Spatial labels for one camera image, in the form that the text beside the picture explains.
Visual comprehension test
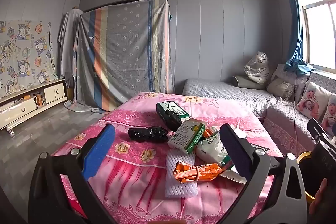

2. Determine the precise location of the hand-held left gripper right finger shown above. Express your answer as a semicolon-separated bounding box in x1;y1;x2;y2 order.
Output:
220;123;308;224

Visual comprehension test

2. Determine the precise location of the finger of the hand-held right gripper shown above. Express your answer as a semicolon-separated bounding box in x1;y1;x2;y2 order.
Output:
307;118;330;147

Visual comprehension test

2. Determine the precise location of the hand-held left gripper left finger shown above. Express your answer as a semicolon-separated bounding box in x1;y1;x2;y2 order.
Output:
28;123;116;224

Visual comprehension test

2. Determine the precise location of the white torn plastic wrapper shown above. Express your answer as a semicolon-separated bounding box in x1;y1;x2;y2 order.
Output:
219;168;248;185

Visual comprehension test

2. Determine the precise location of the yellow-rimmed dark bin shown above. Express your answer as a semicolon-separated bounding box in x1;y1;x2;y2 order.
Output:
296;152;320;205

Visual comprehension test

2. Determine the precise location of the white tissue packet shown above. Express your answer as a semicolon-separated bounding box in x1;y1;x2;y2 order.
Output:
196;132;235;170

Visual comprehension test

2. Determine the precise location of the orange snack wrapper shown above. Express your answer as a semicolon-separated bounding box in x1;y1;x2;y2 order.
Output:
172;160;227;184

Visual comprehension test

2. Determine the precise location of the green white medicine box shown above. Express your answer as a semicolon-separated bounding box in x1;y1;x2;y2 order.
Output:
167;118;208;155

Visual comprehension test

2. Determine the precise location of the white foam fruit net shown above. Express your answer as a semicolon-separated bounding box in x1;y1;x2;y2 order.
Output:
164;150;199;198

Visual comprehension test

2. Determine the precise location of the small black plastic bag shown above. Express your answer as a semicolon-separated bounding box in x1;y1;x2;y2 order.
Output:
163;111;183;132

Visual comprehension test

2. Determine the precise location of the green white carton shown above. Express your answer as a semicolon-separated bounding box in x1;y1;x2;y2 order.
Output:
156;100;191;123

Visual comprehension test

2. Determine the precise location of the person's right hand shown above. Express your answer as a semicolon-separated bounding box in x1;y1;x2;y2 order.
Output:
309;177;328;214

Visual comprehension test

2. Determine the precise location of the baby print pillow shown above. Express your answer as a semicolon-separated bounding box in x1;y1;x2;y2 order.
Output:
320;94;336;133
295;81;333;120

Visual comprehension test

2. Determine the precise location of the pink floral tablecloth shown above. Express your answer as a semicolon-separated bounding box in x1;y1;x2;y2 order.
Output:
51;92;279;224

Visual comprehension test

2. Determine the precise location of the beige cushion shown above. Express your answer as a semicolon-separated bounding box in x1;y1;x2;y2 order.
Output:
266;77;295;102

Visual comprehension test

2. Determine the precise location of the grey quilted sofa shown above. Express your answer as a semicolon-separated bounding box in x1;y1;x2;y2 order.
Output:
182;64;336;159

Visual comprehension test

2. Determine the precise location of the dark grey cushion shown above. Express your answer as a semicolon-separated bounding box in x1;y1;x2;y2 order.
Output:
232;75;269;90

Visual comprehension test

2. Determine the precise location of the cream tv cabinet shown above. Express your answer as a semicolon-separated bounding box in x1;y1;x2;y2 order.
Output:
0;78;68;131

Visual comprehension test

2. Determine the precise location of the printed clear plastic bag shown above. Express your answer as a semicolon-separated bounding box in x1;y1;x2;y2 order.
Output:
244;51;270;83

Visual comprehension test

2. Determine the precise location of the window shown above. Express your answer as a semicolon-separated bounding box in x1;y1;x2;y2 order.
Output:
288;0;336;73

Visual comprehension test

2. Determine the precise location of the striped floral sheet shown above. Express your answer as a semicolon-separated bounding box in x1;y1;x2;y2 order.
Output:
64;0;175;112

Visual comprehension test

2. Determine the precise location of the blue curtain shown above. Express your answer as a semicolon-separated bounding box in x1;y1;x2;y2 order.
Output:
282;0;316;75

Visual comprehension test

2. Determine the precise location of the pale grey hanging cloth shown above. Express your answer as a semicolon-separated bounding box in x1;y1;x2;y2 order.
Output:
57;8;84;88

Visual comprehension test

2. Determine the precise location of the cartoon printed cloth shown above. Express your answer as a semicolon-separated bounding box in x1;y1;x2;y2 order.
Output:
0;20;59;99

